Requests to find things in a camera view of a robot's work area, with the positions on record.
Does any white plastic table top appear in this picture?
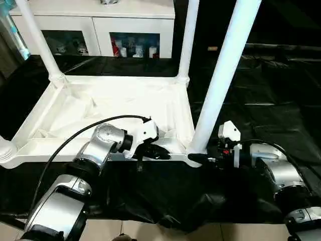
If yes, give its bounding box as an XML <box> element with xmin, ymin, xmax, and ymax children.
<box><xmin>0</xmin><ymin>74</ymin><xmax>204</xmax><ymax>171</ymax></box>

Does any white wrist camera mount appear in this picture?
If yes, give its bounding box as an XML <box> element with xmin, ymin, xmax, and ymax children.
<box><xmin>123</xmin><ymin>117</ymin><xmax>159</xmax><ymax>160</ymax></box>
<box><xmin>217</xmin><ymin>120</ymin><xmax>243</xmax><ymax>168</ymax></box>

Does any light blue frame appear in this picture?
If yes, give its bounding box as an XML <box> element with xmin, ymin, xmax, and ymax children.
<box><xmin>0</xmin><ymin>0</ymin><xmax>31</xmax><ymax>60</ymax></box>

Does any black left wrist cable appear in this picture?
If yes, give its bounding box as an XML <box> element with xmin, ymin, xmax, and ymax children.
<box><xmin>29</xmin><ymin>114</ymin><xmax>153</xmax><ymax>214</ymax></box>

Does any black metal stand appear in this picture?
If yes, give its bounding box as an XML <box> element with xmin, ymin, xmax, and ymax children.
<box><xmin>0</xmin><ymin>214</ymin><xmax>29</xmax><ymax>231</ymax></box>

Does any white glass-door cabinet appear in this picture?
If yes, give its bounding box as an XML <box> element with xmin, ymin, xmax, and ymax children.
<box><xmin>10</xmin><ymin>0</ymin><xmax>176</xmax><ymax>59</ymax></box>

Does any black furniture unit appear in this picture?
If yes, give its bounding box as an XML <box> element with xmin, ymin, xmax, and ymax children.
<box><xmin>173</xmin><ymin>0</ymin><xmax>321</xmax><ymax>59</ymax></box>

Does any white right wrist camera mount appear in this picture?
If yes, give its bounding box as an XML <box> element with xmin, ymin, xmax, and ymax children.
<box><xmin>217</xmin><ymin>120</ymin><xmax>243</xmax><ymax>168</ymax></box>

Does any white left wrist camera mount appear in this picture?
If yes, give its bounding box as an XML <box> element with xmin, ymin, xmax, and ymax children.
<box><xmin>123</xmin><ymin>117</ymin><xmax>159</xmax><ymax>160</ymax></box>

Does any black work mat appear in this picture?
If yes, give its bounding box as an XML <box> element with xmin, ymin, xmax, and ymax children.
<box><xmin>0</xmin><ymin>54</ymin><xmax>321</xmax><ymax>234</ymax></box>

